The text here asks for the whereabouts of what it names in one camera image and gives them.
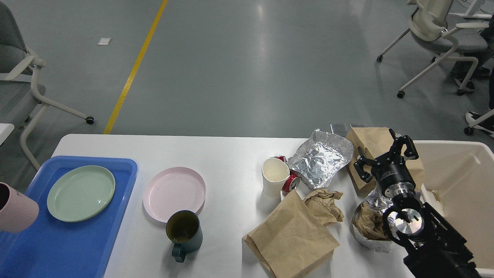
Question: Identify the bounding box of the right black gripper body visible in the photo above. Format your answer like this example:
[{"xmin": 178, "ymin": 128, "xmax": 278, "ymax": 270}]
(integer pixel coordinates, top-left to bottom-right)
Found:
[{"xmin": 374, "ymin": 153, "xmax": 415, "ymax": 199}]

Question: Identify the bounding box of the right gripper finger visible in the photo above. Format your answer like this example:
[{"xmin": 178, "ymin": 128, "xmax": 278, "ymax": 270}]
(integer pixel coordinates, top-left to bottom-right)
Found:
[
  {"xmin": 389, "ymin": 129, "xmax": 419, "ymax": 161},
  {"xmin": 353, "ymin": 147, "xmax": 378, "ymax": 183}
]

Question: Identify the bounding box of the pink plate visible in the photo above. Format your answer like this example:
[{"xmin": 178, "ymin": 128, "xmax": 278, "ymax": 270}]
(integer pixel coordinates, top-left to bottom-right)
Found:
[{"xmin": 143, "ymin": 167, "xmax": 206, "ymax": 223}]

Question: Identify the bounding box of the dark green mug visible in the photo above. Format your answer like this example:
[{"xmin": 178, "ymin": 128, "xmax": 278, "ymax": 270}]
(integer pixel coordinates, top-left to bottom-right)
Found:
[{"xmin": 166, "ymin": 210, "xmax": 203, "ymax": 263}]

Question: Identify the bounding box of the pink mug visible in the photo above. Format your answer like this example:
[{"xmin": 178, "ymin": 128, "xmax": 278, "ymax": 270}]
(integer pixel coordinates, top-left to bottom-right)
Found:
[{"xmin": 0, "ymin": 182, "xmax": 39, "ymax": 233}]

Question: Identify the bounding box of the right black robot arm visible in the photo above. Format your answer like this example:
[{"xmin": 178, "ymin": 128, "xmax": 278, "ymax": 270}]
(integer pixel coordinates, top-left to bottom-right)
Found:
[{"xmin": 353, "ymin": 129, "xmax": 480, "ymax": 278}]

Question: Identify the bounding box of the brown paper bag back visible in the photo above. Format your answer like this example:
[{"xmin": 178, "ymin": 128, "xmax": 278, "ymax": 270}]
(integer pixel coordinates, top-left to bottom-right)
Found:
[{"xmin": 346, "ymin": 127, "xmax": 425, "ymax": 197}]

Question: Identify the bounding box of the crumpled aluminium foil sheet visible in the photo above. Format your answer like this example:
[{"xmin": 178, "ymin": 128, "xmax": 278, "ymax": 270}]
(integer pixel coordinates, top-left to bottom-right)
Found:
[{"xmin": 288, "ymin": 129, "xmax": 354, "ymax": 190}]

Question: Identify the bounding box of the beige plastic bin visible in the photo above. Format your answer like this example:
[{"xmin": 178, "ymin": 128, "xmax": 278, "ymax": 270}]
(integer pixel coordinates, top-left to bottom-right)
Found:
[{"xmin": 415, "ymin": 140, "xmax": 494, "ymax": 278}]

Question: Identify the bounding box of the foil bowl with paper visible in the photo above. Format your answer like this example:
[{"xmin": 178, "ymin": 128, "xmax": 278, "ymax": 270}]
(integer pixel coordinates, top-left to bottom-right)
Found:
[{"xmin": 351, "ymin": 188, "xmax": 423, "ymax": 253}]

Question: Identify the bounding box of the crumpled brown paper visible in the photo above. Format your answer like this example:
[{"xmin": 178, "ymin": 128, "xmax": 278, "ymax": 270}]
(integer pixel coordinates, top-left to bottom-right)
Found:
[{"xmin": 303, "ymin": 188, "xmax": 344, "ymax": 227}]

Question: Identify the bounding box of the chair base far right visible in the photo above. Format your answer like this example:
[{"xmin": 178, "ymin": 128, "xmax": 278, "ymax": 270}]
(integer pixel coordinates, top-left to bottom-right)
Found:
[{"xmin": 464, "ymin": 109, "xmax": 494, "ymax": 138}]

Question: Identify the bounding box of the crushed red soda can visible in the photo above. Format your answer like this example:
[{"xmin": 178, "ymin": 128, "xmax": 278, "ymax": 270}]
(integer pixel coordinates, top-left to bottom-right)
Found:
[{"xmin": 273, "ymin": 156, "xmax": 301, "ymax": 193}]

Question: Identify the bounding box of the white paper cup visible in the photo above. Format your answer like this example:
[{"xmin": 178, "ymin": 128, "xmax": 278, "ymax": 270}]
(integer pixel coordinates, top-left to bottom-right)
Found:
[{"xmin": 261, "ymin": 157, "xmax": 290, "ymax": 197}]

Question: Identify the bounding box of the large brown paper bag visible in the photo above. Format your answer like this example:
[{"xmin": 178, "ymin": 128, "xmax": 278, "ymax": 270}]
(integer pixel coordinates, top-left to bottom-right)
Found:
[{"xmin": 243, "ymin": 192, "xmax": 339, "ymax": 278}]

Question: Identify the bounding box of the white office chair right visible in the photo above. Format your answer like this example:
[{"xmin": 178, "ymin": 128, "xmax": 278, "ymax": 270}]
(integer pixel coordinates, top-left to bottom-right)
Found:
[{"xmin": 376, "ymin": 0, "xmax": 489, "ymax": 98}]

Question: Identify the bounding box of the green plate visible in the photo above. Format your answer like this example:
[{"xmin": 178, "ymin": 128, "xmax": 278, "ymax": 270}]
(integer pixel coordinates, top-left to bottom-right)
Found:
[{"xmin": 47, "ymin": 165, "xmax": 116, "ymax": 223}]

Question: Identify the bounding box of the blue plastic tray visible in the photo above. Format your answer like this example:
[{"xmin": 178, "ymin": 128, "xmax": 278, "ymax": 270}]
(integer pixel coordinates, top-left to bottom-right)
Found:
[{"xmin": 0, "ymin": 156, "xmax": 138, "ymax": 278}]

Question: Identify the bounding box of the grey office chair left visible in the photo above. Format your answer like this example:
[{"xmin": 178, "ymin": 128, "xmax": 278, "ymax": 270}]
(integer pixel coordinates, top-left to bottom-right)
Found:
[{"xmin": 0, "ymin": 2, "xmax": 94, "ymax": 171}]

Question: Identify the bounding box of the white side table corner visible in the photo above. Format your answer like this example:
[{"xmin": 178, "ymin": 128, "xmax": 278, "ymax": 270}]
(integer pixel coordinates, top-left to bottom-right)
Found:
[{"xmin": 0, "ymin": 123, "xmax": 15, "ymax": 145}]

